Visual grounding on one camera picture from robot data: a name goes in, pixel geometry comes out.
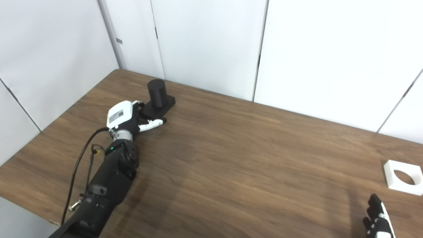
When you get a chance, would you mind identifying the black peg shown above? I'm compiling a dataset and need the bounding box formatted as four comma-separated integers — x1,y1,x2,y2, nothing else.
139,79,176,120

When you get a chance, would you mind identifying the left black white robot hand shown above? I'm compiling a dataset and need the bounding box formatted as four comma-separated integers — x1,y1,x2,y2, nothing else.
106,100,167,134

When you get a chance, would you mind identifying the gray vertical wall post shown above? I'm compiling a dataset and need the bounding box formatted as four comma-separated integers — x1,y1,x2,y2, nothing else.
97,0,128,70

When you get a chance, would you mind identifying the thin wire with yellow plug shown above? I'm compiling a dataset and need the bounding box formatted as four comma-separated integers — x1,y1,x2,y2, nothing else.
68,144,107,213

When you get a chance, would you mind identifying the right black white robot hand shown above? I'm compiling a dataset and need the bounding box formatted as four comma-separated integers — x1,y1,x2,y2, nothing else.
363,194,397,238

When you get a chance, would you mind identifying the white square piece with hole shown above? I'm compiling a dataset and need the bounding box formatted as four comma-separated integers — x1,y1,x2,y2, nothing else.
383,160,423,196

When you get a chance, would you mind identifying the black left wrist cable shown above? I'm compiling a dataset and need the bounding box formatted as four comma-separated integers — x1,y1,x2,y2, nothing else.
61,127,110,226

